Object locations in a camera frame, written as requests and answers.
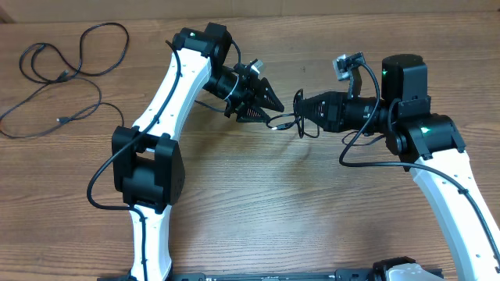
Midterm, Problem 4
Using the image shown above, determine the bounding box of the thick black usb cable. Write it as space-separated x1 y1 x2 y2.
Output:
19 22 130 84

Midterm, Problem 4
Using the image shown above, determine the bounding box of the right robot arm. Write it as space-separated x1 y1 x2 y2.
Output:
294 53 499 280

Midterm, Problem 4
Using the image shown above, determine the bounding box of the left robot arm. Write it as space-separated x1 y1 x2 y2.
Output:
112 23 284 280

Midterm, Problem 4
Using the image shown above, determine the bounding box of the small black cable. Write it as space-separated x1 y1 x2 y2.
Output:
265 88 321 140

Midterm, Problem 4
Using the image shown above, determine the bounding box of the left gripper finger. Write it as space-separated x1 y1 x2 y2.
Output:
255 78 284 112
236 105 270 123

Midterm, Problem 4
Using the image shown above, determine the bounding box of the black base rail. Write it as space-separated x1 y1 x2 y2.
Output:
97 256 445 281

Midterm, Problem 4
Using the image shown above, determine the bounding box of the thin black cable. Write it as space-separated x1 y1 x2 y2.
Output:
0 76 126 140

